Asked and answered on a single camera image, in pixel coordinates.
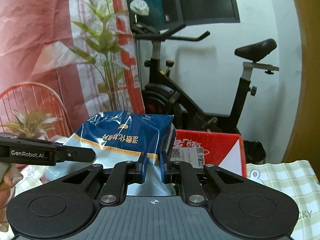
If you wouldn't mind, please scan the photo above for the blue tissue pack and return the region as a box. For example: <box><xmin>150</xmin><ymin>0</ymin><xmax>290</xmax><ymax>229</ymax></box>
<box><xmin>57</xmin><ymin>111</ymin><xmax>176</xmax><ymax>197</ymax></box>

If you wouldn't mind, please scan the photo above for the left hand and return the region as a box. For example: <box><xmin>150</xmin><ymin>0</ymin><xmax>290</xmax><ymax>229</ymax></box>
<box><xmin>0</xmin><ymin>163</ymin><xmax>23</xmax><ymax>232</ymax></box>

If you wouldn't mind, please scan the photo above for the small potted plant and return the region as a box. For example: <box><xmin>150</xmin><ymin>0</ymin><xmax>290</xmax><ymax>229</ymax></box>
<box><xmin>1</xmin><ymin>109</ymin><xmax>63</xmax><ymax>140</ymax></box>

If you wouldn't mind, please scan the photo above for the red strawberry cardboard box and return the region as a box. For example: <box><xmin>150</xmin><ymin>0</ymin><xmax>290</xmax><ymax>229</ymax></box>
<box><xmin>174</xmin><ymin>129</ymin><xmax>247</xmax><ymax>177</ymax></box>

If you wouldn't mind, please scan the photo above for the tall green bamboo plant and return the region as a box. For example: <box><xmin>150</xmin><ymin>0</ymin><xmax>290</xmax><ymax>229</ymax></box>
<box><xmin>69</xmin><ymin>0</ymin><xmax>129</xmax><ymax>111</ymax></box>

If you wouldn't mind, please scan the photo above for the black exercise bike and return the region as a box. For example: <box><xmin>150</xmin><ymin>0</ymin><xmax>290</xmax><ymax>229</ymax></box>
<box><xmin>130</xmin><ymin>21</ymin><xmax>280</xmax><ymax>136</ymax></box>

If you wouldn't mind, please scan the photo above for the red white curtain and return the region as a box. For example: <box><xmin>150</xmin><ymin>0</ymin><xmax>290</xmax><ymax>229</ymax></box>
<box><xmin>1</xmin><ymin>0</ymin><xmax>144</xmax><ymax>134</ymax></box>

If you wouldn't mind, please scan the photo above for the checkered cartoon tablecloth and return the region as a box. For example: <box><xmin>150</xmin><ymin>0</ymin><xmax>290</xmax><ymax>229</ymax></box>
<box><xmin>246</xmin><ymin>160</ymin><xmax>320</xmax><ymax>239</ymax></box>

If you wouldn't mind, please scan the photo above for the brown wooden door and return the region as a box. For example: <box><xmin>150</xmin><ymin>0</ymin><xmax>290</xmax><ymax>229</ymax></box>
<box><xmin>283</xmin><ymin>0</ymin><xmax>319</xmax><ymax>167</ymax></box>

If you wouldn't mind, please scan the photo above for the red wire chair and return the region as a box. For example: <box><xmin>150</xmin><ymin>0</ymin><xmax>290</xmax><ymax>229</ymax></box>
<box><xmin>1</xmin><ymin>81</ymin><xmax>71</xmax><ymax>140</ymax></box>

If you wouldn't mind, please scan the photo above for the white plastic bag on handlebar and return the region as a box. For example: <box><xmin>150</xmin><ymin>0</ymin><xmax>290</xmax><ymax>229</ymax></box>
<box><xmin>130</xmin><ymin>0</ymin><xmax>149</xmax><ymax>16</ymax></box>

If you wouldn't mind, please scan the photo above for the dark window frame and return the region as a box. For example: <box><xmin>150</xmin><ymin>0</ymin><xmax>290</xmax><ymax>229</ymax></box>
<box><xmin>126</xmin><ymin>0</ymin><xmax>240</xmax><ymax>30</ymax></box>

